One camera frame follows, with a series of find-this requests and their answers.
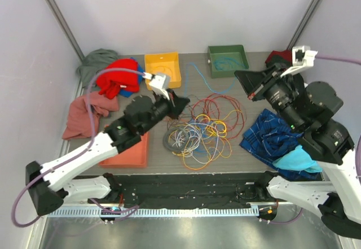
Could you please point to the light blue cloth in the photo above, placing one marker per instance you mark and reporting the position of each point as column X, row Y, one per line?
column 298, row 160

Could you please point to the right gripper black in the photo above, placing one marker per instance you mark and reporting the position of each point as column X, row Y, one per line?
column 252, row 82

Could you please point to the orange plastic bin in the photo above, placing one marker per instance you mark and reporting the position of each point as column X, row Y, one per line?
column 135, row 157

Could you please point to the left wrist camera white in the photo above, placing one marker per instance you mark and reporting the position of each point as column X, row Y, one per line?
column 158, row 83

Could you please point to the yellow plastic bin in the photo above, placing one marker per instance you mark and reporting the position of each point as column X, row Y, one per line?
column 167, row 63

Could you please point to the blue cloth under red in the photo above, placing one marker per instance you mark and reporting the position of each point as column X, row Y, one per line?
column 131, row 81

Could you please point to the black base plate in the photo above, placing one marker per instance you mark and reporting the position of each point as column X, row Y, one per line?
column 186, row 191

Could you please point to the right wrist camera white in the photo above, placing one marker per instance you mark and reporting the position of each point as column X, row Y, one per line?
column 302, row 59

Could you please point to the green plastic bin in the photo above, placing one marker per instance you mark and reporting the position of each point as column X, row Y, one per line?
column 224, row 60

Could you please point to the left aluminium corner post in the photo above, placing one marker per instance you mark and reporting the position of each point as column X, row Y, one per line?
column 57, row 13

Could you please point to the grey cloth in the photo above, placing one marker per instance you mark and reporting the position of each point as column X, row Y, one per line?
column 94, row 62

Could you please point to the blue striped cloth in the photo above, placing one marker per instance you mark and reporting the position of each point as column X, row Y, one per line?
column 270, row 138

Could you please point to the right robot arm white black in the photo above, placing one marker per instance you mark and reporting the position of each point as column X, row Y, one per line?
column 308, row 109

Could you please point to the pink cloth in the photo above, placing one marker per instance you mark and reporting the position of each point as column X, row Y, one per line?
column 78, row 120

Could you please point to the black cloth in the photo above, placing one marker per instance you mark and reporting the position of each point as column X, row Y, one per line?
column 294, row 82

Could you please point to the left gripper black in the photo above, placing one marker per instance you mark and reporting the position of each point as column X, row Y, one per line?
column 177, row 104

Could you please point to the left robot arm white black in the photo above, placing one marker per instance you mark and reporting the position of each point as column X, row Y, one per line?
column 51, row 184

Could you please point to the slotted cable duct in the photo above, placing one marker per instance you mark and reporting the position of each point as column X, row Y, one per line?
column 93, row 211

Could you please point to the dark red cloth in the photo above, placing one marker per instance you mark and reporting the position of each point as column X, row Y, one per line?
column 284, row 57

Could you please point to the aluminium corner post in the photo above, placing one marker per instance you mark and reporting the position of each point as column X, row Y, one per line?
column 57, row 13
column 305, row 20

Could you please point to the right aluminium corner post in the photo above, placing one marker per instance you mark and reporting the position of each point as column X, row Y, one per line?
column 305, row 20

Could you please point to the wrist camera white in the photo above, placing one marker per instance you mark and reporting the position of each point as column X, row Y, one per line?
column 302, row 59
column 158, row 83

